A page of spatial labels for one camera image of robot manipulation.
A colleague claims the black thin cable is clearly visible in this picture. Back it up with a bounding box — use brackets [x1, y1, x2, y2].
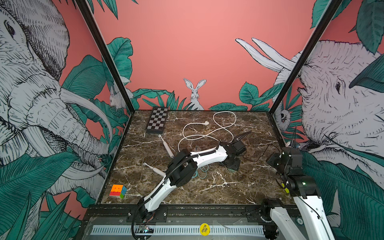
[241, 143, 281, 163]

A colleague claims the teal USB cable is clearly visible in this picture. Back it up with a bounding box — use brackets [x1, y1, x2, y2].
[191, 164, 211, 181]

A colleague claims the white electric toothbrush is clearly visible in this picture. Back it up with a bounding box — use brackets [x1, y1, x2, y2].
[159, 135, 175, 159]
[143, 163, 166, 177]

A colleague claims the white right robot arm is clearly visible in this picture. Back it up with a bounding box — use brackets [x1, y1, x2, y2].
[260, 147, 335, 240]

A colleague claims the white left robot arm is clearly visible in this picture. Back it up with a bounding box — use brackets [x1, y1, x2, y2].
[131, 140, 247, 223]

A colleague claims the black white chessboard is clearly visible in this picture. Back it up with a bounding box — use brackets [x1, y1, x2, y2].
[146, 107, 169, 135]

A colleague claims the yellow round sticker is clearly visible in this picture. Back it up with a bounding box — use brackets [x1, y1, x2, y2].
[200, 223, 211, 236]

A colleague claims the colourful Rubik's cube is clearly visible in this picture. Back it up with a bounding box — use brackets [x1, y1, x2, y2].
[109, 185, 127, 199]

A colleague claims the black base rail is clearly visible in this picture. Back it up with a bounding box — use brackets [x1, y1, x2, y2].
[86, 203, 301, 229]

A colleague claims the white slotted cable duct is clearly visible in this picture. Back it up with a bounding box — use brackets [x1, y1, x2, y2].
[90, 225, 264, 237]

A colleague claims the black enclosure corner post right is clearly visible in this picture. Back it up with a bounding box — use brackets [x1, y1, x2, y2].
[269, 0, 343, 116]

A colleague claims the black enclosure corner post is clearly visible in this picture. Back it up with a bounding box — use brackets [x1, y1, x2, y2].
[269, 0, 343, 116]
[75, 0, 135, 114]

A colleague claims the black enclosure corner post left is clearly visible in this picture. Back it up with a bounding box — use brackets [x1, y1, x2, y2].
[75, 0, 135, 114]

